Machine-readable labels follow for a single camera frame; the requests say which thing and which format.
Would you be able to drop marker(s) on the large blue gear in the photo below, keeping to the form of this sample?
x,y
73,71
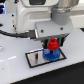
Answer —
x,y
51,55

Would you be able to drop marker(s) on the beige connector block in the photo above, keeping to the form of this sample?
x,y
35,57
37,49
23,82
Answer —
x,y
14,23

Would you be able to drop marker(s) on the black-framed peg base plate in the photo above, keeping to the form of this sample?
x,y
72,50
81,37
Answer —
x,y
30,56

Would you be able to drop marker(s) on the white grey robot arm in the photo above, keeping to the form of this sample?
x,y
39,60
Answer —
x,y
44,19

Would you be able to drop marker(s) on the left metal peg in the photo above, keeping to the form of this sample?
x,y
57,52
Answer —
x,y
36,57

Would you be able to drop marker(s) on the red gear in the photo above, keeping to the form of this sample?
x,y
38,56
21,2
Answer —
x,y
53,44

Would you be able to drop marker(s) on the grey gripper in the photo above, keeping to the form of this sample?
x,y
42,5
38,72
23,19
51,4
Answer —
x,y
49,29

